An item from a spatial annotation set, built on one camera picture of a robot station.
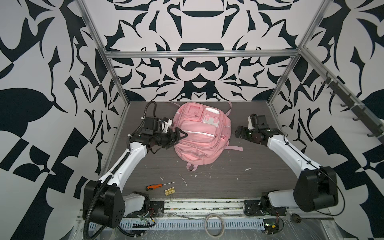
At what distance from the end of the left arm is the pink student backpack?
7cm

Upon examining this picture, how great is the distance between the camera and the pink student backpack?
869 mm

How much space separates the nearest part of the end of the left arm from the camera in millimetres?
643
